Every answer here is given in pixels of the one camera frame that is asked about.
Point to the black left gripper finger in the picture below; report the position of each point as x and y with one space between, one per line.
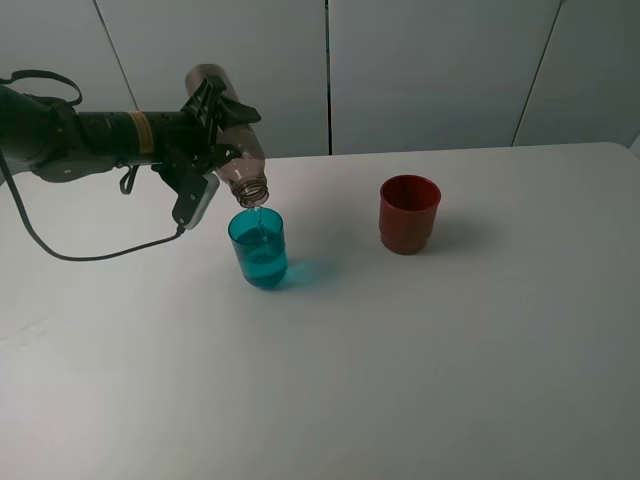
215 156
232 113

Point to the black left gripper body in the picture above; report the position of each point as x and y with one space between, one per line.
184 141

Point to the brown transparent water bottle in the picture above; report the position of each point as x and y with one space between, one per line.
245 176

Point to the teal transparent plastic cup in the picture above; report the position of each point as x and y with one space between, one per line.
257 236

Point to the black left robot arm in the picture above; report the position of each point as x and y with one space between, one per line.
50 138

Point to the red plastic cup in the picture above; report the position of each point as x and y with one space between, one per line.
408 208

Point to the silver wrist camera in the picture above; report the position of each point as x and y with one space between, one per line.
197 202

